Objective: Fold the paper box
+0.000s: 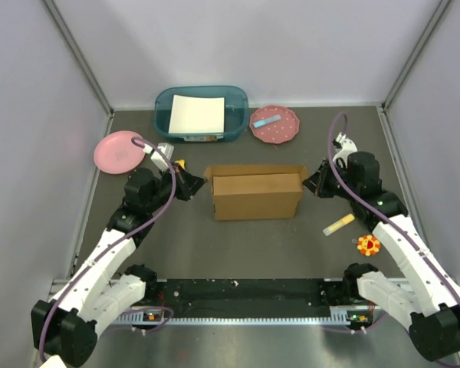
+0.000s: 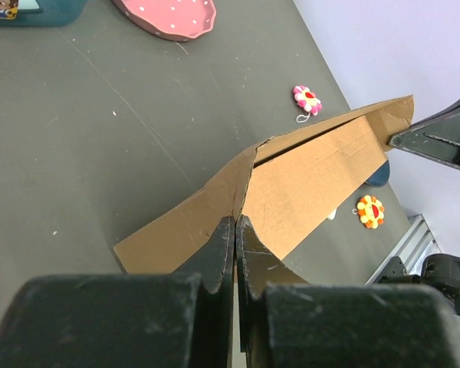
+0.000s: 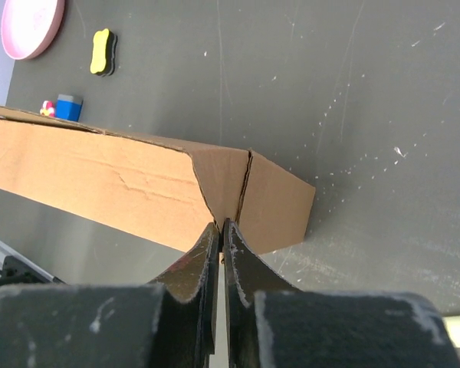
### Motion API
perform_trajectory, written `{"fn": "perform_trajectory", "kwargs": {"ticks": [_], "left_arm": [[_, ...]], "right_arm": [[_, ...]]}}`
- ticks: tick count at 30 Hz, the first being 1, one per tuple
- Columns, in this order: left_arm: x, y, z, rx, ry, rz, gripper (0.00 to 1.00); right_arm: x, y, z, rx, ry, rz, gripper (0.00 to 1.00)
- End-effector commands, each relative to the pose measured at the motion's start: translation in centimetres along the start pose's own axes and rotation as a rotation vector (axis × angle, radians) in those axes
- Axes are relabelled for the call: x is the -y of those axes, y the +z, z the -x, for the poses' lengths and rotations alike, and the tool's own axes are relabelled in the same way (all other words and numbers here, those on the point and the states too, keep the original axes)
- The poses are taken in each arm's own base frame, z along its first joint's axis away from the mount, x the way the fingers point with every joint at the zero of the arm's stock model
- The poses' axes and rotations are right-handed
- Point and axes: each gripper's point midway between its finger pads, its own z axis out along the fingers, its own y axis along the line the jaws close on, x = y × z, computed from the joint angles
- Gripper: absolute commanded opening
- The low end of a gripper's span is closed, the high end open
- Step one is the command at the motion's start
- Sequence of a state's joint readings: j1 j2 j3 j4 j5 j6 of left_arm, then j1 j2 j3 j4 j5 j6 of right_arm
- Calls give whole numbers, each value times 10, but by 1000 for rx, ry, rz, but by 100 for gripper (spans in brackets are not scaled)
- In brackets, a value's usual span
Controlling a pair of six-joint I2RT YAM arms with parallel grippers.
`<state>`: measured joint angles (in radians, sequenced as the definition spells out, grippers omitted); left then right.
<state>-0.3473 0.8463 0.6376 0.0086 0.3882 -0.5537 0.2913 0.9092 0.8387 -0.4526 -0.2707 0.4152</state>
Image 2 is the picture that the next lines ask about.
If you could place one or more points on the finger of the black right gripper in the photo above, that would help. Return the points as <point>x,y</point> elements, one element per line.
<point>436,137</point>

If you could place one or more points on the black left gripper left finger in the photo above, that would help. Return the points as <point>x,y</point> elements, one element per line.
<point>180,319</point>

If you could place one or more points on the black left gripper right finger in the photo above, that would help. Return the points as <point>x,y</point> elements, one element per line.
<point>288,322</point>

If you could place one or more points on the brown cardboard box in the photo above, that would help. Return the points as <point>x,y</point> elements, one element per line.
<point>286,185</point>

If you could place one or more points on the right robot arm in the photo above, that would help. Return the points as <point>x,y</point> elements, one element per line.
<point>416,258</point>

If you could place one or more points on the dark blue leaf plate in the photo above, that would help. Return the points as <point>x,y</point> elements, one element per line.
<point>380,177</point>

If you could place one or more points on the orange sun flower toy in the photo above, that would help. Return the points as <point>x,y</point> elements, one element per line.
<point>370,211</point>

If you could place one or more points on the pale yellow highlighter pen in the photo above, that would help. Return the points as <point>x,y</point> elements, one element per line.
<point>332,215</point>

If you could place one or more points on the pink flower toy right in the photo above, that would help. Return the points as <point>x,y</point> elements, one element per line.
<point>307,101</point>

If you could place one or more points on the pink dotted plate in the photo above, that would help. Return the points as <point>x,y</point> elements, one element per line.
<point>172,20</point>

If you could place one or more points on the teal plastic basin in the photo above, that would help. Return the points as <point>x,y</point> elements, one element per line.
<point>40,13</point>

